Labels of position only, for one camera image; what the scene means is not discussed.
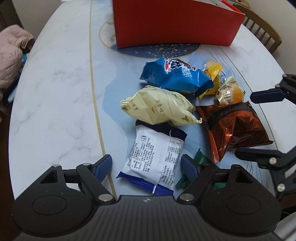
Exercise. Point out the brown foil snack packet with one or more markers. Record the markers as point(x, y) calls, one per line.
point(233, 125)

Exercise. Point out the cream snack packet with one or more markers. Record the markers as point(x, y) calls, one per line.
point(157, 104)

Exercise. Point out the yellow snack packet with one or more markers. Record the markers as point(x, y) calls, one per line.
point(214, 71)

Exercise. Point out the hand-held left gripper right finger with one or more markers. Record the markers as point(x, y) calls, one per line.
point(188, 168)

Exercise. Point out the wooden chair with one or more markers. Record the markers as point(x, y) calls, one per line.
point(261, 19)

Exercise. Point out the red cardboard box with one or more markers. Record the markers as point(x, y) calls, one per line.
point(173, 23)

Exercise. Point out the pink padded jacket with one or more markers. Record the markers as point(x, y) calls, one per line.
point(11, 53)

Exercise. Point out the green snack packet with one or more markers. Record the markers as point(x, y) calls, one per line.
point(200, 157)

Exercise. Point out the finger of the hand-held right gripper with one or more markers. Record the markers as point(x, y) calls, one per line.
point(256, 155)
point(266, 96)

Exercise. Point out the blue snack packet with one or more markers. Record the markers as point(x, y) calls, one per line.
point(180, 76)

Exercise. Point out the white and navy snack packet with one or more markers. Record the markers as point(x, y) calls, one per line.
point(152, 157)

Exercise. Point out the clear daisy cookie packet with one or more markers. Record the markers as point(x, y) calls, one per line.
point(227, 92)

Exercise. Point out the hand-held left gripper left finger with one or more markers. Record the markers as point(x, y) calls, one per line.
point(104, 168)

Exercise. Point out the light blue object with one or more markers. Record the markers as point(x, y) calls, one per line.
point(12, 93)

